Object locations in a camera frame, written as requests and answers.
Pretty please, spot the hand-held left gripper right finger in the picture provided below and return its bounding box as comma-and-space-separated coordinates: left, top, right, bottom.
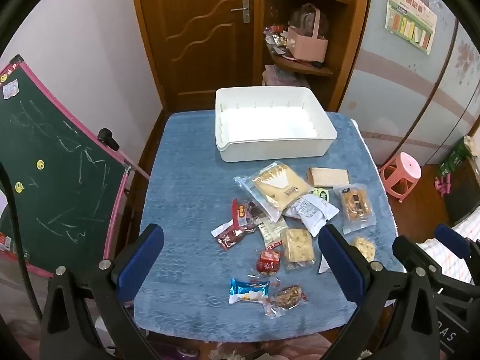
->
318, 224, 443, 360

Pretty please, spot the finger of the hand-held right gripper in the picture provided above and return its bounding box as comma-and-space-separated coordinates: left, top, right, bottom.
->
392, 235, 448, 283
435, 224, 480, 271

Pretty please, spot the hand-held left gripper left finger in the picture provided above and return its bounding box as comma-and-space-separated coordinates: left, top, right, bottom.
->
39, 223, 166, 360

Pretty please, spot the white grey snack packet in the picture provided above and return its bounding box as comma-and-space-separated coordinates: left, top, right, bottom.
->
282, 191, 340, 237

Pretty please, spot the red round snack packet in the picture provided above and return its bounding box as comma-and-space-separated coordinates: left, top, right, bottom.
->
256, 249, 282, 274

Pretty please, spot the white plastic bin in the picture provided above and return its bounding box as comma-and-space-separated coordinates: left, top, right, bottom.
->
215, 86, 338, 163

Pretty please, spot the round pale cookie packet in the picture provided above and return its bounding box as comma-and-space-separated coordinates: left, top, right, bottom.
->
349, 236, 377, 263

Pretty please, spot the yellow square cracker packet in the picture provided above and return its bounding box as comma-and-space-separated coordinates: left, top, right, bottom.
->
282, 227, 316, 270

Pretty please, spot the clear brown cookie packet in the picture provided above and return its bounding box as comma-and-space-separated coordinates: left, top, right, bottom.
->
335, 184, 377, 234

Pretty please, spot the clear nut bar packet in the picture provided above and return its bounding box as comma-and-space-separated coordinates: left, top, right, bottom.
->
263, 284, 308, 319

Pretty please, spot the small beige snack packet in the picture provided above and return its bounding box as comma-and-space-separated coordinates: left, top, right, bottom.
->
257, 217, 289, 249

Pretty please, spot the blue table cover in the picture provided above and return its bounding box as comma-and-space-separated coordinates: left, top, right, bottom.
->
133, 109, 399, 344

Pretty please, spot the pink plastic stool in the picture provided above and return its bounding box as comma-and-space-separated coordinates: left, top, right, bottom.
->
379, 152, 422, 203

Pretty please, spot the green bag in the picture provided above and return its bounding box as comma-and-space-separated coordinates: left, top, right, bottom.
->
437, 136, 472, 176

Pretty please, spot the brown wafer packet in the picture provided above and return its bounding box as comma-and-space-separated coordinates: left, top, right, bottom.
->
306, 167, 351, 189

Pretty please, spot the red clear-ended snack packet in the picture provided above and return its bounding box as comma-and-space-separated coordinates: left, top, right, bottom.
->
211, 222, 257, 252

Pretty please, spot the large clear cracker packet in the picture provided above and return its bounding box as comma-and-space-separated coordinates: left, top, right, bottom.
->
235, 161, 316, 223

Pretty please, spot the blue white candy packet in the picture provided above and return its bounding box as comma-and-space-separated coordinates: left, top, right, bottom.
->
229, 277, 271, 305

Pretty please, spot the dark red snack packet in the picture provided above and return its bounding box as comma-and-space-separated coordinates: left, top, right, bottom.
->
231, 198, 267, 230

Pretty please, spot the grey floral wardrobe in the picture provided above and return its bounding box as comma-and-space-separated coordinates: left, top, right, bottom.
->
337, 0, 480, 166

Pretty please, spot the pink cloth bundle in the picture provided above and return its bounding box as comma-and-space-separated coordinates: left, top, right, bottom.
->
262, 65, 306, 88

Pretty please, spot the wooden corner shelf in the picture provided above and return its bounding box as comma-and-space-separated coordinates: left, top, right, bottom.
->
260, 0, 374, 112

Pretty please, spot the wooden door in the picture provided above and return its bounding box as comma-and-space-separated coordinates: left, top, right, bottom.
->
129, 0, 265, 112

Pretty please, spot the green chalkboard pink frame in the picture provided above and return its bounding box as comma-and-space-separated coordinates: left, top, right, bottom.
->
0, 55, 151, 279

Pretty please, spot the black cable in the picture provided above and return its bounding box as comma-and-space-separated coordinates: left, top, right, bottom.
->
0, 162, 43, 325

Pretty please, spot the pink basket with handle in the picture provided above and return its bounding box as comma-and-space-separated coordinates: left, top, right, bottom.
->
287, 3, 330, 64

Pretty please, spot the wall poster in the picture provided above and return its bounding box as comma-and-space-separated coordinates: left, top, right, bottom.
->
384, 0, 439, 56

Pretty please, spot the metal door handle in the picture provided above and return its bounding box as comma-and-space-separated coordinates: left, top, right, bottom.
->
230, 0, 251, 24

